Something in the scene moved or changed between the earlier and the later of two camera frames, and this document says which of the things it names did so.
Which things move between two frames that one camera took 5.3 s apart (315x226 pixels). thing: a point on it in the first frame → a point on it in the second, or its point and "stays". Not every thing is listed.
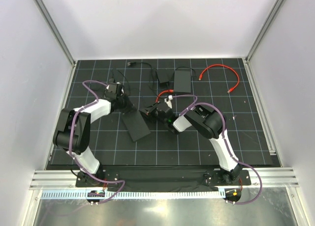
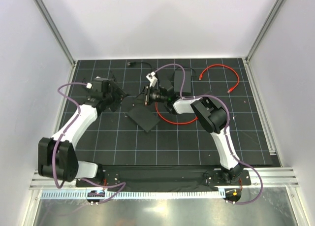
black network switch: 182,83 stays
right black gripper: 146,112 → 145,97
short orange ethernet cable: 237,82 stays
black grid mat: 159,89 stays
